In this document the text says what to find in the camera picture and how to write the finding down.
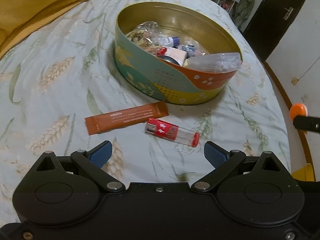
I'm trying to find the orange tube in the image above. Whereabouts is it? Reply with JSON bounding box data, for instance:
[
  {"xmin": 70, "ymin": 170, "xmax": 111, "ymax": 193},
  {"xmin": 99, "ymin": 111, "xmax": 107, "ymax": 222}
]
[{"xmin": 289, "ymin": 103, "xmax": 309, "ymax": 121}]

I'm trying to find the brown snack bar sachet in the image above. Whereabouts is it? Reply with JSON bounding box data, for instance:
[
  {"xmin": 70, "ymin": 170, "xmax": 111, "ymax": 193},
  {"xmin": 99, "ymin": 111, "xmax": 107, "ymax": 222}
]
[{"xmin": 85, "ymin": 101, "xmax": 169, "ymax": 135}]

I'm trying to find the clear plastic toothpick box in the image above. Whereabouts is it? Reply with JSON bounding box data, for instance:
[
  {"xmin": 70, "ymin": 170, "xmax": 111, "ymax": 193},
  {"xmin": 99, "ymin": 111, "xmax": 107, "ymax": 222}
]
[{"xmin": 183, "ymin": 53, "xmax": 242, "ymax": 73}]

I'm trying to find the white Face tissue pack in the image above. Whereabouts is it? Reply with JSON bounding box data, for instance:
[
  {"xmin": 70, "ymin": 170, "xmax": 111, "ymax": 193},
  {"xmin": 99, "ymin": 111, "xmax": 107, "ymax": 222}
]
[{"xmin": 165, "ymin": 47, "xmax": 187, "ymax": 66}]

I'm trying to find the clear bag with blue accessories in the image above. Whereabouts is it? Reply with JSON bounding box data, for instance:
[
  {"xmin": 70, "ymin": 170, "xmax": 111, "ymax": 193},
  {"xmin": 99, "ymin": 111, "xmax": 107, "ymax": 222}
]
[{"xmin": 177, "ymin": 44, "xmax": 206, "ymax": 59}]

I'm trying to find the clear bag with brown trinkets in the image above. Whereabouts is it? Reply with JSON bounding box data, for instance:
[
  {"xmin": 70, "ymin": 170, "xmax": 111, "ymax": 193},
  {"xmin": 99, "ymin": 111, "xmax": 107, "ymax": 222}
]
[{"xmin": 126, "ymin": 21, "xmax": 162, "ymax": 55}]

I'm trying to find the white purple cream tube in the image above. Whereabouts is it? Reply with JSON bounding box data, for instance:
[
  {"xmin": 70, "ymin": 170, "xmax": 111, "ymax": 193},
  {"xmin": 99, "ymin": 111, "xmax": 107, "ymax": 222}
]
[{"xmin": 161, "ymin": 36, "xmax": 180, "ymax": 47}]

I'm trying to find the yellow object on floor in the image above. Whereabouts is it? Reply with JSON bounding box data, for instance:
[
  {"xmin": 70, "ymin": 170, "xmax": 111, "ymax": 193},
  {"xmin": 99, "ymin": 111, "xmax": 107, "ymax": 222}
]
[{"xmin": 292, "ymin": 163, "xmax": 316, "ymax": 182}]

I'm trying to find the floral bed quilt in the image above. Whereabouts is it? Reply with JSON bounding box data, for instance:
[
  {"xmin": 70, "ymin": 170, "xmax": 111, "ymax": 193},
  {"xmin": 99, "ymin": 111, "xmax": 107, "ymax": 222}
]
[{"xmin": 1, "ymin": 0, "xmax": 290, "ymax": 225}]

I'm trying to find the round decorated metal tin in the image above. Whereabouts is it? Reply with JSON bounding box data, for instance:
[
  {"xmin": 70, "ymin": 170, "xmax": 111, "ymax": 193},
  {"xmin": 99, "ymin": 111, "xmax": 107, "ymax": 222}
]
[{"xmin": 114, "ymin": 2, "xmax": 243, "ymax": 105}]

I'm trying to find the dark door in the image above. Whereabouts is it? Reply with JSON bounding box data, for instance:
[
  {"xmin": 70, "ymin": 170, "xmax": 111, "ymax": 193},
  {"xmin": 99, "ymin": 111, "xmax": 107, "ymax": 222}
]
[{"xmin": 244, "ymin": 0, "xmax": 305, "ymax": 62}]

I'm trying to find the green hanging jacket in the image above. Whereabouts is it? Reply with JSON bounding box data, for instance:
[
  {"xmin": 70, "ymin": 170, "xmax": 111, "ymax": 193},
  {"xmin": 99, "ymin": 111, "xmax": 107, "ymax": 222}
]
[{"xmin": 231, "ymin": 0, "xmax": 255, "ymax": 29}]

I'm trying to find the yellow fleece blanket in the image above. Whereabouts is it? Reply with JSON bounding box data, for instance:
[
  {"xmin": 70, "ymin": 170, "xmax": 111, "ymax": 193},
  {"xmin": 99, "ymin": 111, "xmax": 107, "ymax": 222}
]
[{"xmin": 1, "ymin": 0, "xmax": 86, "ymax": 57}]

